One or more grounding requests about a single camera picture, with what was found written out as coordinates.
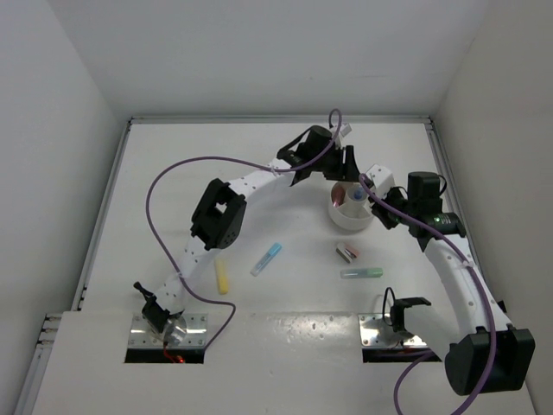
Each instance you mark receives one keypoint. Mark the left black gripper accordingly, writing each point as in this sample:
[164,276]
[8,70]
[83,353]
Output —
[346,171]

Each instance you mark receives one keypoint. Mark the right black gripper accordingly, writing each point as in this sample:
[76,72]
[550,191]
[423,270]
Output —
[378,210]

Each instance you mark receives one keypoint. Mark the pink highlighter pen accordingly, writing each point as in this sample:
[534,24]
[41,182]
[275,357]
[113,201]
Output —
[337,195]

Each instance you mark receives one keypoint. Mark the clear spray bottle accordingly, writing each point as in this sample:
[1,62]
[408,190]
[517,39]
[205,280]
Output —
[357,194]

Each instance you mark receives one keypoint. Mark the green clear tube pen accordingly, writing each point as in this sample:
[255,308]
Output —
[362,273]

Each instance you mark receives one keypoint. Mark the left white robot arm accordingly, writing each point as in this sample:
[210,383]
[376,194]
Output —
[217,219]

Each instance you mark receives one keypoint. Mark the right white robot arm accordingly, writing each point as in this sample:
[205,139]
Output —
[482,351]

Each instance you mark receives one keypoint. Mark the white round divided container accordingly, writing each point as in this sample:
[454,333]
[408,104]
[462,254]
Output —
[350,216]

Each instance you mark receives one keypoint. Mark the pink white stapler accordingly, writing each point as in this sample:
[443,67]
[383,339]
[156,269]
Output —
[347,252]

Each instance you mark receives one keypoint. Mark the blue capped glue stick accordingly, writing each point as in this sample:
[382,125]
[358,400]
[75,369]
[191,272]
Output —
[266,259]

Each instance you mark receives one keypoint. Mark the yellow highlighter pen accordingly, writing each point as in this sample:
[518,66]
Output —
[221,273]

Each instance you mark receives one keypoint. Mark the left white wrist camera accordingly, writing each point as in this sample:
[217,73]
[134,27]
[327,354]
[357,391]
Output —
[345,129]

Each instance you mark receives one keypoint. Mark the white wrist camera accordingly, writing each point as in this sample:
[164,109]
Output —
[345,129]
[382,180]

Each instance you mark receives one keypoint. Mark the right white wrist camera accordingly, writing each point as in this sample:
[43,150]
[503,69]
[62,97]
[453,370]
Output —
[382,180]

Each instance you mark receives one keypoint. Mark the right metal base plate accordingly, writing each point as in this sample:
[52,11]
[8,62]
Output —
[375,334]

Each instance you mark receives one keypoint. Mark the metal base plate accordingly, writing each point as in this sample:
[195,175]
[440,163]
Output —
[188,331]
[375,334]

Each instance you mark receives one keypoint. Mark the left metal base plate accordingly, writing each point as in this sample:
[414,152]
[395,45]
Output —
[188,331]

